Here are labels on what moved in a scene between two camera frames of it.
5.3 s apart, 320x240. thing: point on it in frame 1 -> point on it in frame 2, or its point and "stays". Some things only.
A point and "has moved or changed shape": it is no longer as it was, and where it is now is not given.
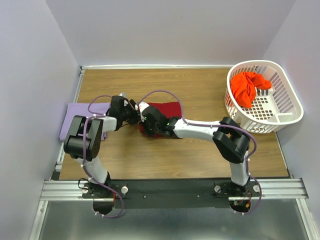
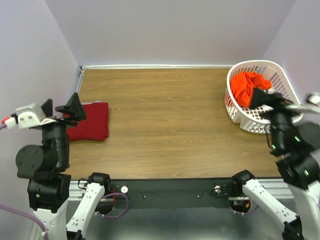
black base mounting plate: x=165 y=193 stays
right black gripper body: x=151 y=130 -> x=279 y=115
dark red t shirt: x=170 y=109 has moved or changed shape
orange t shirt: x=243 y=86 stays
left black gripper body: x=129 y=114 -> x=61 y=125
